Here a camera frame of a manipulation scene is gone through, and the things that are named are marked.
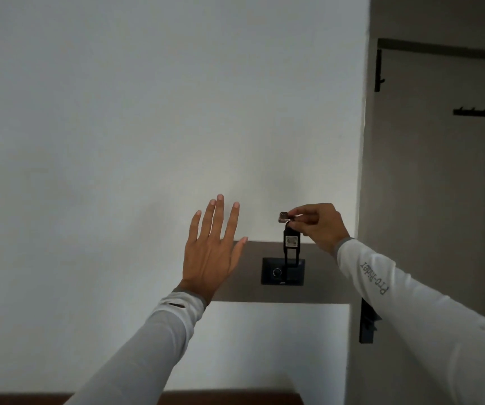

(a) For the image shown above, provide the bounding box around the brown wooden headboard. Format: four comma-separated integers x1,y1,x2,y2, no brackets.
0,390,305,405

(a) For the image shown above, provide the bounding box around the black door hinge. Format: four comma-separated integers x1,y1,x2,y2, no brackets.
374,49,386,93

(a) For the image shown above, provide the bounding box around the black door handle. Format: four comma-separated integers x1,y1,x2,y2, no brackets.
359,298,382,345

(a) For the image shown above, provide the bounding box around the person's left hand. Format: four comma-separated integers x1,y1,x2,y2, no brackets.
178,194,248,304

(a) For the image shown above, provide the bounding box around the person's right hand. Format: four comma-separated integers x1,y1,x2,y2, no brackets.
287,202,351,257

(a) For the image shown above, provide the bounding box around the grey door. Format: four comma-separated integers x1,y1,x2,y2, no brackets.
352,38,485,405

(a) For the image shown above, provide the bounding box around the grey door frame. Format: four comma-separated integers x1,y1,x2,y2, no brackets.
345,0,485,405

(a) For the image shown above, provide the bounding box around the person's left forearm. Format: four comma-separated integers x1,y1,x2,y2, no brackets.
64,287,208,405

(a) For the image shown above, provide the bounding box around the black wall switch panel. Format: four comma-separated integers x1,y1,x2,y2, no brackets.
261,257,306,287

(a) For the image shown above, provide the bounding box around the grey wall panel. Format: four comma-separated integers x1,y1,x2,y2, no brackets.
212,241,361,305

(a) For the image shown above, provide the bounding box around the person's right forearm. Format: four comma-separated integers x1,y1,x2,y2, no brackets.
334,238,485,405

